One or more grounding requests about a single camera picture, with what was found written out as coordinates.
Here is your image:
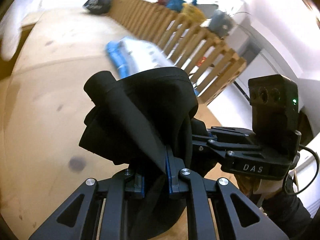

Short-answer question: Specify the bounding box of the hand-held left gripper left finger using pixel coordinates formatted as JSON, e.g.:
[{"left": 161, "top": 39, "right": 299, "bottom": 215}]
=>
[{"left": 29, "top": 167, "right": 145, "bottom": 240}]

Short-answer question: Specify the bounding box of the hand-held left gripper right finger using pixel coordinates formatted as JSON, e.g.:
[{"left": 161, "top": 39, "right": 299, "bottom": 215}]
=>
[{"left": 164, "top": 146, "right": 290, "bottom": 240}]

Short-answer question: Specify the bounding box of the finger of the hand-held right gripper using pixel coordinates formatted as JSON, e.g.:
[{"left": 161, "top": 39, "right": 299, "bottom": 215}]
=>
[
  {"left": 192, "top": 140, "right": 259, "bottom": 160},
  {"left": 192, "top": 126, "right": 255, "bottom": 144}
]

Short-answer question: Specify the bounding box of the black yellow-striped garment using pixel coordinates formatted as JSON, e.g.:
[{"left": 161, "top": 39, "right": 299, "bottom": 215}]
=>
[{"left": 79, "top": 66, "right": 199, "bottom": 239}]

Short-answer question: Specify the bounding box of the person's right forearm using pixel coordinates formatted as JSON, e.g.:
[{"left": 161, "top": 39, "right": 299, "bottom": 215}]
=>
[{"left": 260, "top": 177, "right": 313, "bottom": 230}]

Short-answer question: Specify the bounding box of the person's right hand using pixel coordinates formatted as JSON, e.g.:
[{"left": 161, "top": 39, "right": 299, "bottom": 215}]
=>
[{"left": 235, "top": 174, "right": 283, "bottom": 200}]

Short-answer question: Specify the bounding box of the wooden slat fence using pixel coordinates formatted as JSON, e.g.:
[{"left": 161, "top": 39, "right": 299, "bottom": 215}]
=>
[{"left": 110, "top": 0, "right": 247, "bottom": 104}]

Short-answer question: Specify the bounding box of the grey plant pot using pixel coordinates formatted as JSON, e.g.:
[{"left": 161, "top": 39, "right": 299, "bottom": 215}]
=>
[{"left": 209, "top": 10, "right": 234, "bottom": 38}]

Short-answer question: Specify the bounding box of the folded blue garment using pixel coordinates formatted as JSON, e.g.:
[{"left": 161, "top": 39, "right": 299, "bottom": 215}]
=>
[{"left": 105, "top": 40, "right": 200, "bottom": 98}]

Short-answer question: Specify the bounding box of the blue bag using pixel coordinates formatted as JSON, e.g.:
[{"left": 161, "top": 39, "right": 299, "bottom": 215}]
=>
[{"left": 166, "top": 0, "right": 187, "bottom": 12}]

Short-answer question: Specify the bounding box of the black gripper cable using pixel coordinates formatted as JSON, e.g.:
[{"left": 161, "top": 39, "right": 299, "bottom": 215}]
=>
[{"left": 282, "top": 130, "right": 320, "bottom": 195}]

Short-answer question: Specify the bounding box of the black drawstring bag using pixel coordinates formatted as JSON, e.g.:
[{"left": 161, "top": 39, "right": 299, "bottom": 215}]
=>
[{"left": 83, "top": 0, "right": 112, "bottom": 15}]

